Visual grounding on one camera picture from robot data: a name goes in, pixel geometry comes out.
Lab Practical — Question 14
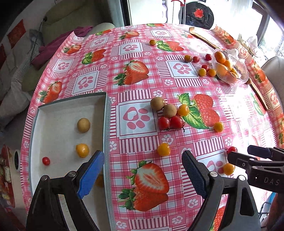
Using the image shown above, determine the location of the yellow cherry tomato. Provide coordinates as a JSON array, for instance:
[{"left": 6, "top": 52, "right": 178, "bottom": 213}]
[
  {"left": 223, "top": 163, "right": 235, "bottom": 176},
  {"left": 95, "top": 174, "right": 104, "bottom": 188},
  {"left": 213, "top": 122, "right": 224, "bottom": 133},
  {"left": 76, "top": 143, "right": 89, "bottom": 158},
  {"left": 157, "top": 143, "right": 171, "bottom": 156}
]

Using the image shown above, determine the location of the small red cherry tomato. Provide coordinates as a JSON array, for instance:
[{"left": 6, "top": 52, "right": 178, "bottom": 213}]
[{"left": 42, "top": 156, "right": 51, "bottom": 166}]

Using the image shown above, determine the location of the white shallow tray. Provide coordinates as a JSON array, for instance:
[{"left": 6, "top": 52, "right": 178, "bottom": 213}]
[{"left": 26, "top": 92, "right": 115, "bottom": 230}]

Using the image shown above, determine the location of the brown longan in tray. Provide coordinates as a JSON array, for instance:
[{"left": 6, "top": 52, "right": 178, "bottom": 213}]
[{"left": 77, "top": 118, "right": 91, "bottom": 133}]

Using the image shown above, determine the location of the white cylindrical device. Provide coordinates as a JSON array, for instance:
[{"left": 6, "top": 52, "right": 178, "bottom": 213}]
[{"left": 13, "top": 150, "right": 20, "bottom": 172}]

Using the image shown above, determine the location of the orange cherry tomato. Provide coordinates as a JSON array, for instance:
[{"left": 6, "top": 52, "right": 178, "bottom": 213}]
[
  {"left": 149, "top": 39, "right": 156, "bottom": 46},
  {"left": 177, "top": 104, "right": 190, "bottom": 116}
]

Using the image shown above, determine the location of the brown kiwi berry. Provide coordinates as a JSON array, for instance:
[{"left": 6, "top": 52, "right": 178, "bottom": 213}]
[
  {"left": 150, "top": 97, "right": 166, "bottom": 111},
  {"left": 163, "top": 104, "right": 177, "bottom": 118}
]

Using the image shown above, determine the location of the glass fruit bowl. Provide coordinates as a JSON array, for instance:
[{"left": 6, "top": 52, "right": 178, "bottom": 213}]
[{"left": 212, "top": 48, "right": 249, "bottom": 86}]

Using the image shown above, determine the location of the strawberry pattern pink tablecloth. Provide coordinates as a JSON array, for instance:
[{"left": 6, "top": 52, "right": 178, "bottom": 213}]
[{"left": 20, "top": 24, "right": 283, "bottom": 230}]

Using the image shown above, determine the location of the maroon cloth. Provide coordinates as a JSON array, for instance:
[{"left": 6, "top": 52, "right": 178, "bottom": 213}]
[{"left": 31, "top": 26, "right": 93, "bottom": 70}]

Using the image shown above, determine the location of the orange cherry tomato far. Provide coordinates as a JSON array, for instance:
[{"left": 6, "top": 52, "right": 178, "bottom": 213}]
[{"left": 149, "top": 39, "right": 156, "bottom": 46}]

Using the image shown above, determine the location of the olive green sofa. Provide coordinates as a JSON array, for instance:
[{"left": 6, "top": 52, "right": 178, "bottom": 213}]
[{"left": 21, "top": 1, "right": 114, "bottom": 92}]

